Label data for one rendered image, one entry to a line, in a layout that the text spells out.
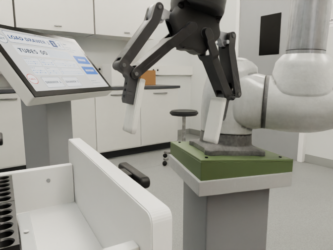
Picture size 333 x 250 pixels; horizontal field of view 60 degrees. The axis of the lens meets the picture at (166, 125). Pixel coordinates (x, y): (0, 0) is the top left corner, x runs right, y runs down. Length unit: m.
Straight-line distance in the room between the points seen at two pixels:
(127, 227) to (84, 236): 0.12
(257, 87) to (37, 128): 0.82
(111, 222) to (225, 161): 0.51
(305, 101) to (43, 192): 0.63
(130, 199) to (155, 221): 0.04
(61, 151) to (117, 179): 1.00
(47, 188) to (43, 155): 0.78
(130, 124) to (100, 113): 3.17
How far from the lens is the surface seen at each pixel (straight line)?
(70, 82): 1.17
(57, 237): 0.38
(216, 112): 0.44
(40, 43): 1.24
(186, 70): 5.05
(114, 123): 3.63
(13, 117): 3.29
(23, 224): 0.40
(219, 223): 0.87
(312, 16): 0.86
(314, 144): 3.83
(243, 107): 0.81
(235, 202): 0.86
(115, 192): 0.27
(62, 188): 0.46
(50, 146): 1.21
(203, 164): 0.74
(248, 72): 0.84
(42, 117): 1.20
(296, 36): 0.85
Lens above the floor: 1.02
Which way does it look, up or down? 9 degrees down
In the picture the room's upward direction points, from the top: straight up
